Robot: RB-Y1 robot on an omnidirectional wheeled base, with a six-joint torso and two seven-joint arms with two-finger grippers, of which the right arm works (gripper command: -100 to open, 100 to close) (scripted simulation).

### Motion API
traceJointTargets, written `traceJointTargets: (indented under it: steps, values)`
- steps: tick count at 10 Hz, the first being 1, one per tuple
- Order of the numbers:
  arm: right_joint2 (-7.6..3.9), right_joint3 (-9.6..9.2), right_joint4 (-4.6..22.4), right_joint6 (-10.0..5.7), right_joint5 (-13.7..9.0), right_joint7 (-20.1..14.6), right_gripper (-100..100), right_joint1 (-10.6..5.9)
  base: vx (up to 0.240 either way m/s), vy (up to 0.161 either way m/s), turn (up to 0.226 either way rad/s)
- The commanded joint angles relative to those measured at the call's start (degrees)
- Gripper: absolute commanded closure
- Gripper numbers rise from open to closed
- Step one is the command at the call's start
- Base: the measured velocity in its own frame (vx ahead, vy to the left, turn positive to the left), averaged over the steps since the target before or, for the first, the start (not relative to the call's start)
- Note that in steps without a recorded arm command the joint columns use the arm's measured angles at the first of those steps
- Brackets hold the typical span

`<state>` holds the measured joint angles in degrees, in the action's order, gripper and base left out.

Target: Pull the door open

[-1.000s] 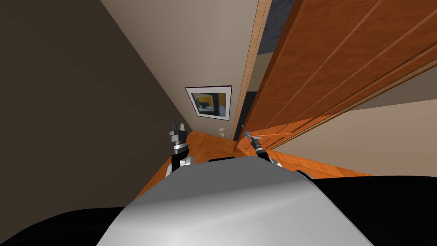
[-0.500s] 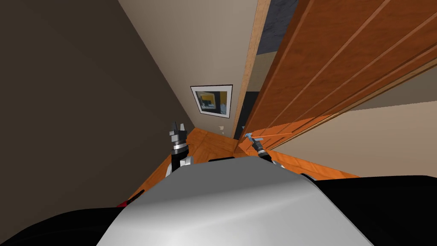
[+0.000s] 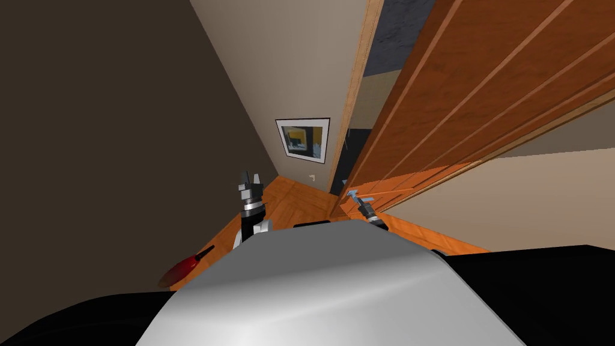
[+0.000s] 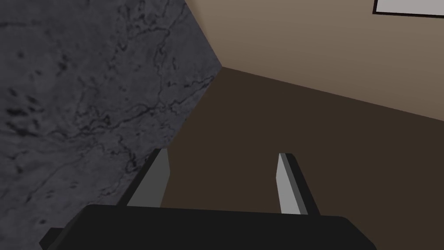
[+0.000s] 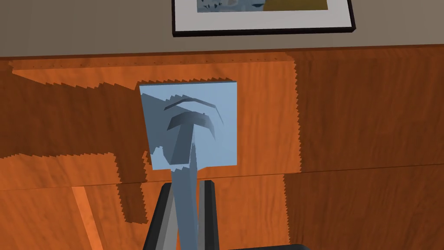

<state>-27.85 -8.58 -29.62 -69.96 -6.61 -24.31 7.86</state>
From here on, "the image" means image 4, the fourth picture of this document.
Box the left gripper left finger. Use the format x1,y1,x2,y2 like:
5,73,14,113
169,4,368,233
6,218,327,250
116,148,170,209

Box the black-framed white picture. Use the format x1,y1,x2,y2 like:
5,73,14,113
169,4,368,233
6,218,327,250
372,0,444,18

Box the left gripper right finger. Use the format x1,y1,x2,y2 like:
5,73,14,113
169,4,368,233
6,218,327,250
275,152,321,216

